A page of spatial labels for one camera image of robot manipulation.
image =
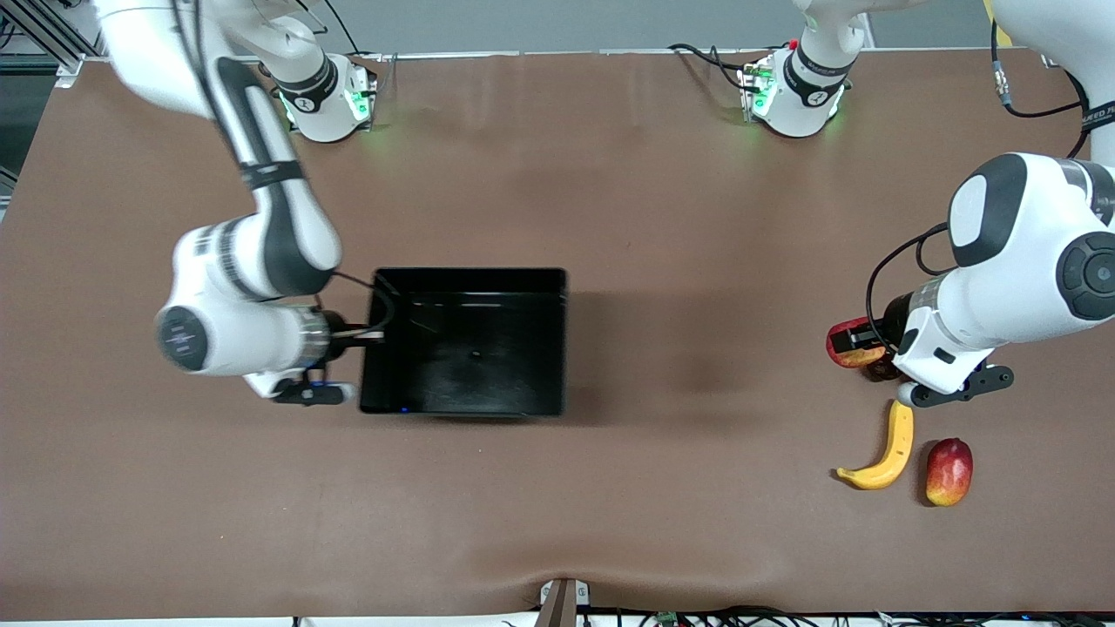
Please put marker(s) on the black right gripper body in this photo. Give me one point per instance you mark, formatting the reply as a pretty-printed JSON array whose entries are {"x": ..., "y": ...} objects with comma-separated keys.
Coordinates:
[{"x": 342, "y": 335}]

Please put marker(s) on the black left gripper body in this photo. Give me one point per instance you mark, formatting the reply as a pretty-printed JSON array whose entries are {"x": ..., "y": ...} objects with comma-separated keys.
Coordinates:
[{"x": 895, "y": 320}]

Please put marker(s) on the black plastic box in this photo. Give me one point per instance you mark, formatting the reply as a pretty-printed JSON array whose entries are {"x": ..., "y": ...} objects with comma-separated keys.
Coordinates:
[{"x": 470, "y": 348}]

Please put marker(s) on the yellow banana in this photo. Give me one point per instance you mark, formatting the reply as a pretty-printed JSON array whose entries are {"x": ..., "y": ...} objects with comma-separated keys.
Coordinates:
[{"x": 897, "y": 444}]

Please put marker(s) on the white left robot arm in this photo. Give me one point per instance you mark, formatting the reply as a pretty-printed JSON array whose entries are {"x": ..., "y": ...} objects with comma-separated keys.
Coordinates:
[{"x": 1028, "y": 252}]

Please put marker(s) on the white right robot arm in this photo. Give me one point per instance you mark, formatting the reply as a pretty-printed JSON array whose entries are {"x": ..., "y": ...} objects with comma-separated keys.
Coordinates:
[{"x": 279, "y": 235}]

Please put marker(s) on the dark purple plum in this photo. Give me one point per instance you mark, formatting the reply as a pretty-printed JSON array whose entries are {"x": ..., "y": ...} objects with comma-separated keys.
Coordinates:
[{"x": 880, "y": 372}]

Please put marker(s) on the red yellow mango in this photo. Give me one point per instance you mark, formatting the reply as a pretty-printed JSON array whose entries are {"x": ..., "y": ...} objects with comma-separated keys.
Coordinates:
[{"x": 949, "y": 471}]

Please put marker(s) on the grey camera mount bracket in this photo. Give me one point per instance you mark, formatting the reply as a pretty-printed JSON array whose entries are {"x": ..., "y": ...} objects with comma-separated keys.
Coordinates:
[{"x": 562, "y": 601}]

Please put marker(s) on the aluminium frame profile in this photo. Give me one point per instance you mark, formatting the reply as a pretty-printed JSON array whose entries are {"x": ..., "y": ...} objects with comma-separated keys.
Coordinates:
[{"x": 52, "y": 39}]

